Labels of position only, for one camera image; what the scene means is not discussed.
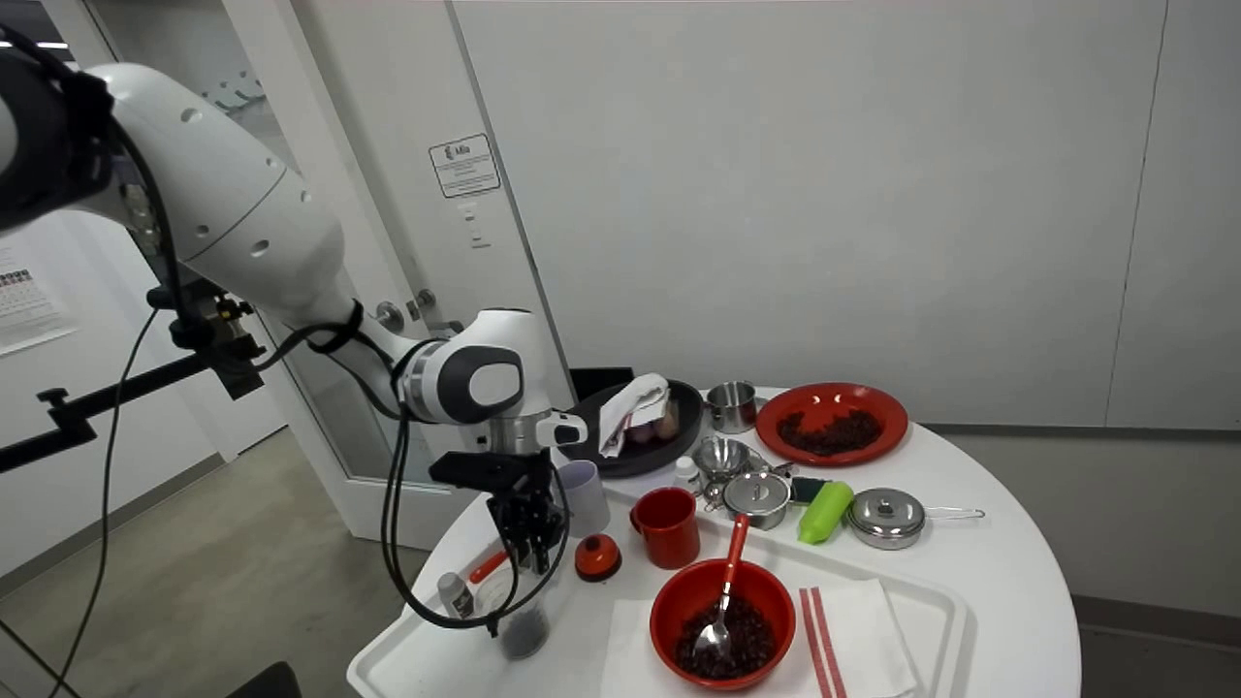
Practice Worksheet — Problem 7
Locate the white paper napkin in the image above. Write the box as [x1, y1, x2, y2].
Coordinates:
[602, 574, 929, 698]

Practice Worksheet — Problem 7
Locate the small silver dish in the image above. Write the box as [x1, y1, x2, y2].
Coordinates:
[841, 484, 994, 556]

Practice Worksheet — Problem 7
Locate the small steel bowl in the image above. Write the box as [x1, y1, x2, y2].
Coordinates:
[688, 435, 761, 494]

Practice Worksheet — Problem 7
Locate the red striped straw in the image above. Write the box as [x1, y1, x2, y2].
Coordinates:
[806, 585, 852, 698]
[795, 585, 834, 698]

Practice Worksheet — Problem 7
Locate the red handled metal spoon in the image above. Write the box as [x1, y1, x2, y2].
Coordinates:
[691, 511, 756, 663]

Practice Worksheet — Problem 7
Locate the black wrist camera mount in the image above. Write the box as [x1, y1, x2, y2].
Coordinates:
[426, 445, 522, 494]

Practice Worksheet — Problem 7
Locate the red cup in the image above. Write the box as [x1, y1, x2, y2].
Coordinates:
[625, 484, 704, 574]

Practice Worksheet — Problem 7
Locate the large white tray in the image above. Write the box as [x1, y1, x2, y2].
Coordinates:
[346, 494, 976, 698]

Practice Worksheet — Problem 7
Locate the black stand cable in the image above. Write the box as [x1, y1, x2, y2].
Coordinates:
[0, 307, 165, 698]

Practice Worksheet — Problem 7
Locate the green plastic object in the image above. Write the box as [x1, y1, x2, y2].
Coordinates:
[795, 477, 862, 550]

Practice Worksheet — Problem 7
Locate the red bowl with beans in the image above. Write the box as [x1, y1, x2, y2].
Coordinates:
[645, 556, 801, 698]

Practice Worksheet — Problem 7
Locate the red handled knife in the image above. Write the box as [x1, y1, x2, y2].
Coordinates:
[460, 541, 516, 592]

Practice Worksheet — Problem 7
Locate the red plate with beans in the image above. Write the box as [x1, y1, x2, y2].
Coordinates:
[751, 379, 915, 475]

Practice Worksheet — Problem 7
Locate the small grey metal object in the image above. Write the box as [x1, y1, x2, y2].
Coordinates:
[435, 569, 482, 625]

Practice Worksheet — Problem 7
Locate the white paper wall label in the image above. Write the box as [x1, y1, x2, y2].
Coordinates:
[424, 128, 508, 201]

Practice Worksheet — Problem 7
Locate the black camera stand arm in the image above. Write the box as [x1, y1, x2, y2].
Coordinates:
[0, 282, 271, 477]

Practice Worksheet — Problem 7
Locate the black frying pan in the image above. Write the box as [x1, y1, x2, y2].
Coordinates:
[566, 364, 708, 484]

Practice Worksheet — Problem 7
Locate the white red striped cloth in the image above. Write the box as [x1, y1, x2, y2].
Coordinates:
[592, 370, 678, 467]

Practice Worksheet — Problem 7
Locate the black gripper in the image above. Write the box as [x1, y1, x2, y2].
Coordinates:
[483, 450, 578, 583]

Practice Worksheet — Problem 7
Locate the small steel cup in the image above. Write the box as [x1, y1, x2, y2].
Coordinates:
[704, 376, 764, 440]

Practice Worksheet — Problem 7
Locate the metal door lock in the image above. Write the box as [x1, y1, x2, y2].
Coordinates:
[368, 292, 441, 339]

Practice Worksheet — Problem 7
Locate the silver metal bowl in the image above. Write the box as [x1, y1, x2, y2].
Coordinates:
[717, 467, 799, 532]

